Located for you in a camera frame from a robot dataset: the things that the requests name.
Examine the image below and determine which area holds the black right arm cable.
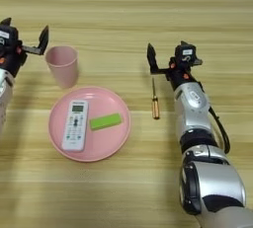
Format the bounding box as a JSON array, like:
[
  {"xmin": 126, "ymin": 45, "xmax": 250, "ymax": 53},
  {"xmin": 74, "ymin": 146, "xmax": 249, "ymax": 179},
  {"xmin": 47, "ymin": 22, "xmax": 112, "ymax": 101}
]
[{"xmin": 207, "ymin": 106, "xmax": 231, "ymax": 155}]

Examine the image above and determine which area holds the amber handled screwdriver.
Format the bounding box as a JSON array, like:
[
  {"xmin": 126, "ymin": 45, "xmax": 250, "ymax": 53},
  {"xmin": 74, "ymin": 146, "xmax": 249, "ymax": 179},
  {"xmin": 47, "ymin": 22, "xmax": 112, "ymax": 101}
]
[{"xmin": 150, "ymin": 76, "xmax": 161, "ymax": 120}]

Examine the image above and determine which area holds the white remote control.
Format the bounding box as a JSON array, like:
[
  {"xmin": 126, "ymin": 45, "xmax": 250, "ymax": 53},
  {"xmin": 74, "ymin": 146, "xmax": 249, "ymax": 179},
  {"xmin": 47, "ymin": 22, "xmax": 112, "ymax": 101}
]
[{"xmin": 60, "ymin": 99, "xmax": 90, "ymax": 153}]

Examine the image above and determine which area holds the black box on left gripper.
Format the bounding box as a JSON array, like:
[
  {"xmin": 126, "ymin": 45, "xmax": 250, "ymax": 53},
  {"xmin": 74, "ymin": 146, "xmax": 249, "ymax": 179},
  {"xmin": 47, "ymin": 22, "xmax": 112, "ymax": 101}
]
[{"xmin": 0, "ymin": 24, "xmax": 20, "ymax": 54}]

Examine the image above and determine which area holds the pink plastic cup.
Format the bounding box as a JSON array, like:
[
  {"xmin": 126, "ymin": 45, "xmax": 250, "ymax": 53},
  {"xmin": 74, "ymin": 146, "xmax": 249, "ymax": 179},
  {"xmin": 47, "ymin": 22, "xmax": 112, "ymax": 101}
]
[{"xmin": 44, "ymin": 44, "xmax": 80, "ymax": 90}]

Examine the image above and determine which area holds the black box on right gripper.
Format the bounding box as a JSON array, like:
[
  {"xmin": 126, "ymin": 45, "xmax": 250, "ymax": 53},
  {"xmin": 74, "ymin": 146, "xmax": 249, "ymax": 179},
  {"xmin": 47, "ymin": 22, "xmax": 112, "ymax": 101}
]
[{"xmin": 174, "ymin": 43, "xmax": 196, "ymax": 66}]

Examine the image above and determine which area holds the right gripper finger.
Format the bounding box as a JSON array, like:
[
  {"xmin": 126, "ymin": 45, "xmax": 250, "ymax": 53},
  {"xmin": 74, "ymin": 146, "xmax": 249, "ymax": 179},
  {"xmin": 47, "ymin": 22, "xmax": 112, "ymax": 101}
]
[
  {"xmin": 179, "ymin": 39, "xmax": 204, "ymax": 67},
  {"xmin": 146, "ymin": 42, "xmax": 158, "ymax": 72}
]

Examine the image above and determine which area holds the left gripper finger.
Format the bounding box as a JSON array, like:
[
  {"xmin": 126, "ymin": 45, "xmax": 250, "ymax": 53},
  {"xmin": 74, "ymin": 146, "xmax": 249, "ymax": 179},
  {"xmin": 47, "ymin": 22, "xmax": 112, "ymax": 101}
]
[
  {"xmin": 38, "ymin": 25, "xmax": 50, "ymax": 56},
  {"xmin": 0, "ymin": 17, "xmax": 13, "ymax": 27}
]

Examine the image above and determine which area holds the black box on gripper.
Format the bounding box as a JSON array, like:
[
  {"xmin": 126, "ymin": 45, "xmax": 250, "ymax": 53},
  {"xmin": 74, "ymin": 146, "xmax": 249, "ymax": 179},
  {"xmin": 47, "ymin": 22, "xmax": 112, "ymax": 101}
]
[
  {"xmin": 0, "ymin": 24, "xmax": 20, "ymax": 54},
  {"xmin": 174, "ymin": 43, "xmax": 196, "ymax": 66}
]

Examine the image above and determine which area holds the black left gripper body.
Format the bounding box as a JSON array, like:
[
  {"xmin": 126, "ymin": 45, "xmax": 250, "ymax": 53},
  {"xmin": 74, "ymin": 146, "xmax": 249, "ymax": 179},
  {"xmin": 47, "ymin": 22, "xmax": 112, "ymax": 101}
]
[{"xmin": 0, "ymin": 45, "xmax": 42, "ymax": 77}]

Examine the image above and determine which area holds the pink round plate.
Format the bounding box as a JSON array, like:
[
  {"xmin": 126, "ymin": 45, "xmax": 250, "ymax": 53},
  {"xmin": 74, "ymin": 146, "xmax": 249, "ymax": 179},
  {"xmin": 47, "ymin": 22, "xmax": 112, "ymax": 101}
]
[{"xmin": 47, "ymin": 86, "xmax": 132, "ymax": 163}]

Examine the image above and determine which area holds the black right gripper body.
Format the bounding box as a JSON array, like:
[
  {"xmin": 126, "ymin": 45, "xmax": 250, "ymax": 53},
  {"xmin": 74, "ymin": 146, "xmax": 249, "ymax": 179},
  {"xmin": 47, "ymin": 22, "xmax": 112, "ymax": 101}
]
[{"xmin": 150, "ymin": 60, "xmax": 200, "ymax": 90}]

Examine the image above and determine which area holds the green rectangular block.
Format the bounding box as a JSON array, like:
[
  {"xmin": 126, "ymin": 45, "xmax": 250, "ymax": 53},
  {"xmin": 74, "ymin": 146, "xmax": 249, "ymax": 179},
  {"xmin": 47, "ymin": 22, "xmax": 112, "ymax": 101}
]
[{"xmin": 88, "ymin": 112, "xmax": 124, "ymax": 132}]

